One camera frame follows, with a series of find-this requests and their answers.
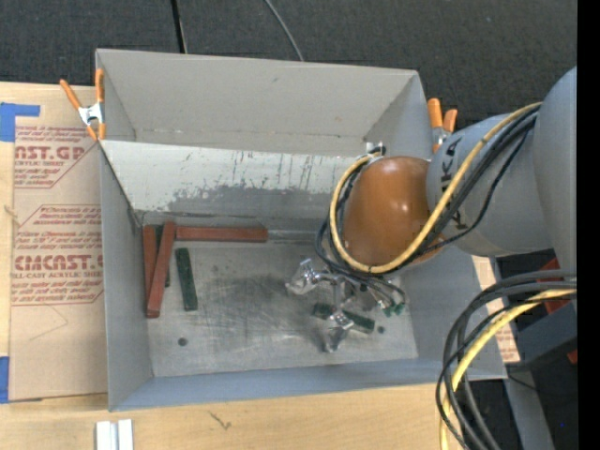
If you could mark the brown cardboard board red print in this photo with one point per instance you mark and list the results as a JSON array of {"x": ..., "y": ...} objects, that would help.
[{"x": 51, "y": 335}]

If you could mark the grey metal bin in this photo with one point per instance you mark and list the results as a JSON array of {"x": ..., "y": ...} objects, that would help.
[{"x": 262, "y": 110}]

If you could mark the red-brown flat block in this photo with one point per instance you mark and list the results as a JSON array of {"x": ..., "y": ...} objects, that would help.
[
  {"x": 160, "y": 270},
  {"x": 220, "y": 234},
  {"x": 149, "y": 260}
]

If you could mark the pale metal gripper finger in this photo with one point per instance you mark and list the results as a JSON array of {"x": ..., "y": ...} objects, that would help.
[
  {"x": 335, "y": 331},
  {"x": 307, "y": 274}
]

